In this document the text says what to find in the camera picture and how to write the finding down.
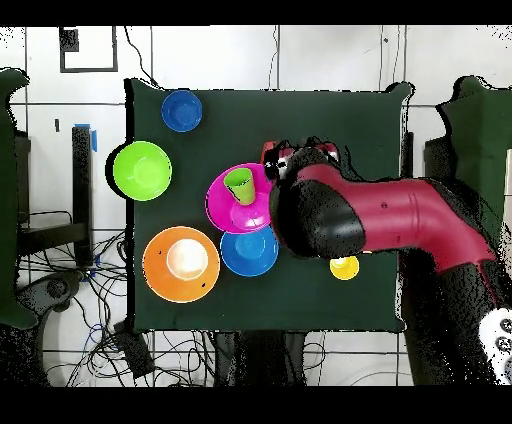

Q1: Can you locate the small dark blue bowl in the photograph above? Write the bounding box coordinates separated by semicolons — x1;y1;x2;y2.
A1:
160;89;204;133

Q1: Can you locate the black stand frame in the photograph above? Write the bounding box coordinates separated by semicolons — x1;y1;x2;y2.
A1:
399;131;459;181
15;125;95;267

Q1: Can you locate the black power strip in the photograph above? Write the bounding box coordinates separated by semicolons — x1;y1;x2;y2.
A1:
113;321;155;379

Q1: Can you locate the light green bowl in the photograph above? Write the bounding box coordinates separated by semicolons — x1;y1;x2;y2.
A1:
112;140;173;202

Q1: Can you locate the green-clothed side table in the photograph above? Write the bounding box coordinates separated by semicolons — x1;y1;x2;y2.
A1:
0;67;37;329
435;75;512;241

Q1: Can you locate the dark green tablecloth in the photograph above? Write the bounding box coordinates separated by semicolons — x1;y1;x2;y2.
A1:
125;77;413;333

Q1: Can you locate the green cup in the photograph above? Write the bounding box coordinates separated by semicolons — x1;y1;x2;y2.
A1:
222;166;257;206

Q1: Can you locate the tangle of floor cables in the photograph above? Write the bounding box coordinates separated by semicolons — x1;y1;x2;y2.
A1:
17;229;213;387

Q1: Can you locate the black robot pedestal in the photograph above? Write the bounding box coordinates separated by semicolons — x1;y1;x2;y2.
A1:
211;330;309;387

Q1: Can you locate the large orange bowl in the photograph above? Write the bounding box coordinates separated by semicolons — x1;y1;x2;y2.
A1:
142;225;221;304

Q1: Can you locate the yellow cup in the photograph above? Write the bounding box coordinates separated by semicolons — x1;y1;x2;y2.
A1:
329;255;360;281

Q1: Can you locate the light blue bowl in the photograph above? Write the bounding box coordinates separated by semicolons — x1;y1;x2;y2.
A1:
220;225;280;278

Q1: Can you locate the large pink bowl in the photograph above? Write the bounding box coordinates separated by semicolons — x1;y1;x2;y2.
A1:
204;161;275;235

